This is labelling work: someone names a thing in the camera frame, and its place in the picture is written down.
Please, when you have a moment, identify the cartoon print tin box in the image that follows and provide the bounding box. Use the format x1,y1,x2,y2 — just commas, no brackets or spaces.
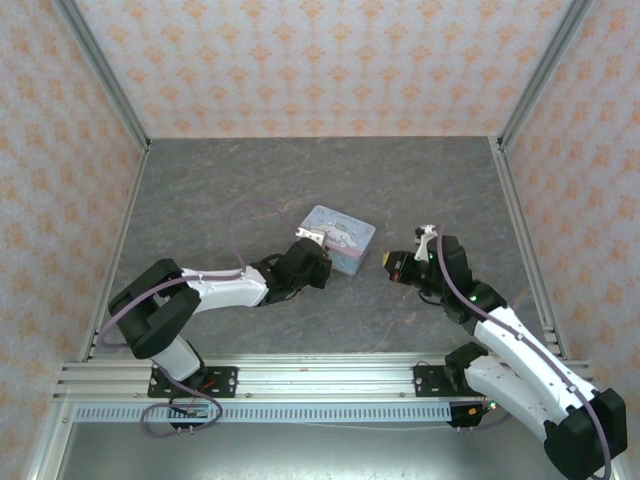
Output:
294,203,377,277

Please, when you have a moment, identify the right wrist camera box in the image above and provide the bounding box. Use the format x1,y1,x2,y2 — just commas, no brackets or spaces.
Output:
412,224,440,262

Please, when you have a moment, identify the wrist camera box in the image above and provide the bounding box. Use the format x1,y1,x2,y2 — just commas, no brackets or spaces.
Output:
294,226,330,247
412,224,440,262

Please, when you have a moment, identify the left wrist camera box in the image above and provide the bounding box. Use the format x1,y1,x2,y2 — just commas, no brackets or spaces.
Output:
294,226,330,247

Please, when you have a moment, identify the aluminium table side rail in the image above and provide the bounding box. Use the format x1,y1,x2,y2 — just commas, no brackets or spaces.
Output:
78,142,152,362
491,138,572,362

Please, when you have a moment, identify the aluminium mounting rail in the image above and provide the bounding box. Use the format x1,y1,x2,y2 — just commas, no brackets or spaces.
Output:
52,352,601,402

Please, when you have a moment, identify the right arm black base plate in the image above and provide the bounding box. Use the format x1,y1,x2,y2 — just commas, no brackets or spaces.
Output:
413,363,454,400

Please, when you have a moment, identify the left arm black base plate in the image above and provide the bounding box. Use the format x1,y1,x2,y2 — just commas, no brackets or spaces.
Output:
147,365,239,400

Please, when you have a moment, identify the slotted grey cable duct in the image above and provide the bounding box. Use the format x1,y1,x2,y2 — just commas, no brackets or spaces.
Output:
73,403,454,425

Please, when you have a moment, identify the aluminium frame post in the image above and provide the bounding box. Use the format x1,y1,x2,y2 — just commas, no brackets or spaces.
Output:
498,0,597,151
51,0,153,151

